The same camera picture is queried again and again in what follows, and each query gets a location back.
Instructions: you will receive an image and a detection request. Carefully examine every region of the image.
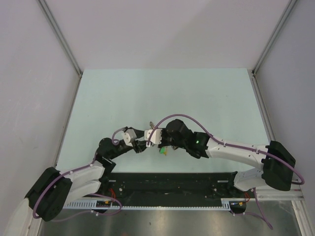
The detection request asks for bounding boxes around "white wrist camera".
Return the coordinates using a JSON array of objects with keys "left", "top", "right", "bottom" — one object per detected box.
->
[
  {"left": 122, "top": 129, "right": 137, "bottom": 147},
  {"left": 144, "top": 128, "right": 162, "bottom": 147}
]

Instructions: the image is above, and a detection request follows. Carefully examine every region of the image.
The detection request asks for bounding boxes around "large metal key organizer ring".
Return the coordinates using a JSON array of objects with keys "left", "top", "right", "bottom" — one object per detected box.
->
[{"left": 149, "top": 120, "right": 177, "bottom": 156}]

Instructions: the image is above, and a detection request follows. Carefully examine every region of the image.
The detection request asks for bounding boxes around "white slotted cable duct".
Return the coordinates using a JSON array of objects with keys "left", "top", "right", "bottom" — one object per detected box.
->
[{"left": 63, "top": 199, "right": 247, "bottom": 211}]

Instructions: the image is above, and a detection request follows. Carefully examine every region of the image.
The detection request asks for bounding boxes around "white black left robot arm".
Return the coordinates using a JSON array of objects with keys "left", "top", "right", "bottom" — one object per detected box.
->
[{"left": 25, "top": 127, "right": 153, "bottom": 221}]

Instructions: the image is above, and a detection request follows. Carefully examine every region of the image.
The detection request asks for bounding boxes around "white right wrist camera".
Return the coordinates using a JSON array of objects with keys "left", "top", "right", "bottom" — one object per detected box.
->
[{"left": 144, "top": 128, "right": 162, "bottom": 147}]

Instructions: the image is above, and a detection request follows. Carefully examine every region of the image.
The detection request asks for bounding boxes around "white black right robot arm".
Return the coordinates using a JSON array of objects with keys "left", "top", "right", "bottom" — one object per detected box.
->
[{"left": 159, "top": 119, "right": 296, "bottom": 197}]

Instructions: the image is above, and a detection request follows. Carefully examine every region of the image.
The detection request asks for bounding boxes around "aluminium frame rail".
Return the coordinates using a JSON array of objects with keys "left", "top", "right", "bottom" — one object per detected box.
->
[
  {"left": 252, "top": 0, "right": 300, "bottom": 74},
  {"left": 36, "top": 0, "right": 83, "bottom": 78}
]

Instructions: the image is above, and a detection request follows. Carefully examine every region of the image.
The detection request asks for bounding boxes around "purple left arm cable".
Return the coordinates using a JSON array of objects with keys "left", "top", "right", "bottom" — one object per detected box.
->
[{"left": 33, "top": 126, "right": 125, "bottom": 222}]

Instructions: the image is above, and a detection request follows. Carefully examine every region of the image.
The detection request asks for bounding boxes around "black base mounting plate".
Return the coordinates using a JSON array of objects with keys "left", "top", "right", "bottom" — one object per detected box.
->
[{"left": 96, "top": 173, "right": 245, "bottom": 205}]

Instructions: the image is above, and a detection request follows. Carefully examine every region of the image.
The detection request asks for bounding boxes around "aluminium frame rail right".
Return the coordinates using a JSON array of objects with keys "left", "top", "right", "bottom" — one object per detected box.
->
[{"left": 252, "top": 0, "right": 300, "bottom": 74}]

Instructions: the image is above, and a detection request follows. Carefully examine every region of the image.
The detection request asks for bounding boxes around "aluminium frame rail left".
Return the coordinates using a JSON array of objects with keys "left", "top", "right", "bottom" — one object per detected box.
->
[{"left": 36, "top": 0, "right": 83, "bottom": 78}]

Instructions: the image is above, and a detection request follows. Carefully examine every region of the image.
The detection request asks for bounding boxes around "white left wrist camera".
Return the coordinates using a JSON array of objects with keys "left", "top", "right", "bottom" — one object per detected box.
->
[{"left": 122, "top": 129, "right": 137, "bottom": 147}]

